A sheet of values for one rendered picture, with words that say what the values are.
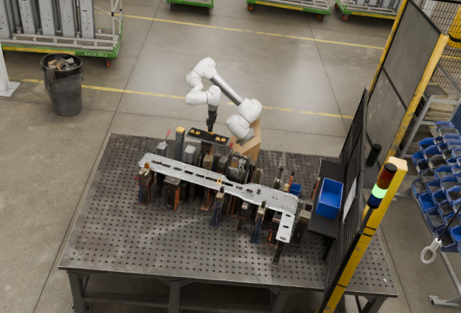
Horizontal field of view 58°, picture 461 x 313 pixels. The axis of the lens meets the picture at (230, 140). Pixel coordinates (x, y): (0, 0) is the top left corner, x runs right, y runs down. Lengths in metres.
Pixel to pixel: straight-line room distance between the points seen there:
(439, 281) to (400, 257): 0.41
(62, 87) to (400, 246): 4.41
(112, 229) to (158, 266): 0.51
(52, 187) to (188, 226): 1.92
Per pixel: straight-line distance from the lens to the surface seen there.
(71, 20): 7.22
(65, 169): 5.12
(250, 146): 3.94
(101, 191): 3.81
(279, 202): 3.43
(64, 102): 5.81
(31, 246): 4.44
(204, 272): 3.27
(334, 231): 3.33
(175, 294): 3.51
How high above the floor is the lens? 3.40
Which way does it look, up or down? 37 degrees down
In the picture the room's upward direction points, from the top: 9 degrees clockwise
